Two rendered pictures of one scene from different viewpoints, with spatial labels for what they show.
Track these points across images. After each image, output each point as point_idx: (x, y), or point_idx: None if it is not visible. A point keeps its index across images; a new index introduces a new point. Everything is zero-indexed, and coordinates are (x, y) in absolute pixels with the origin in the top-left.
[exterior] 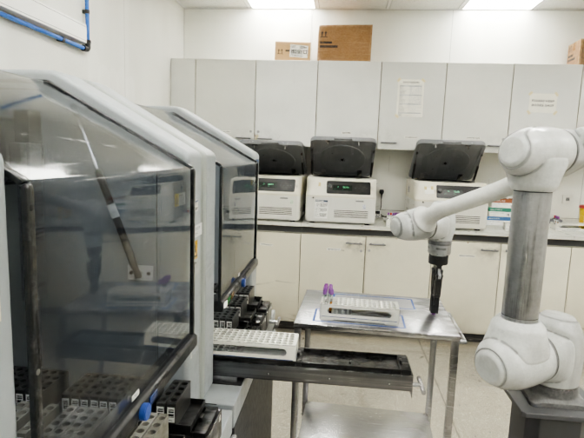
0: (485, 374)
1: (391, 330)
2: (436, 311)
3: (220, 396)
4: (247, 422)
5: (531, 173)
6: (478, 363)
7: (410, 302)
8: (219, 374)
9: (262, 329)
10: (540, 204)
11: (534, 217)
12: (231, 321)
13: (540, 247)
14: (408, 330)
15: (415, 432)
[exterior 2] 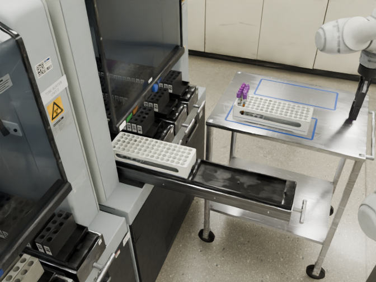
0: (363, 226)
1: (296, 142)
2: (355, 118)
3: (120, 200)
4: (156, 202)
5: None
6: (360, 215)
7: (334, 98)
8: (124, 176)
9: (178, 122)
10: None
11: None
12: (141, 126)
13: None
14: (314, 144)
15: (316, 200)
